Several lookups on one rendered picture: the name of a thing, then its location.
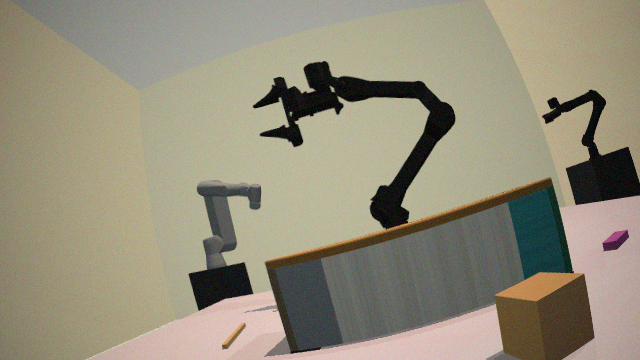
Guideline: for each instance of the tan cardboard box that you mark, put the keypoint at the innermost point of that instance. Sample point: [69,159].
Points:
[545,317]

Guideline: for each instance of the small purple block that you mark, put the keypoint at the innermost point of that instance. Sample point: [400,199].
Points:
[615,240]

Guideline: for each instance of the tan wooden stick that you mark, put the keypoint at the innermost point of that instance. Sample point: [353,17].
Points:
[233,336]

